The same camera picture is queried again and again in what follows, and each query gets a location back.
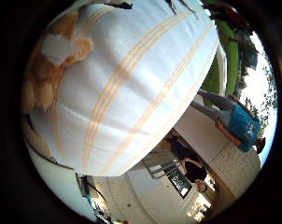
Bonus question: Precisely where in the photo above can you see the person in teal shirt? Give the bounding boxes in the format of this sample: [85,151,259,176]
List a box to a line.
[190,88,266,155]

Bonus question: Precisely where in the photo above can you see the person in black shirt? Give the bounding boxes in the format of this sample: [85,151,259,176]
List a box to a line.
[168,133,210,194]

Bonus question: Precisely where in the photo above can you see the dark glass window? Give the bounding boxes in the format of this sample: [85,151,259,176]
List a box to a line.
[167,167,193,199]

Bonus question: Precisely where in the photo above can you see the metal wire chair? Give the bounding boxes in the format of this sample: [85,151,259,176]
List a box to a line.
[142,150,182,180]

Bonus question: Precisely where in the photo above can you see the white striped tablecloth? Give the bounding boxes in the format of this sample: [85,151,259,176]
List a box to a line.
[27,0,221,178]

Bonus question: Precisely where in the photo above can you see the person with dark clothes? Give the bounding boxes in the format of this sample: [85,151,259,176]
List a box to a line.
[165,0,201,21]

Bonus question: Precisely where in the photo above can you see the lion plush toy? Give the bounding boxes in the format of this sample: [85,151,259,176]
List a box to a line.
[22,8,95,115]

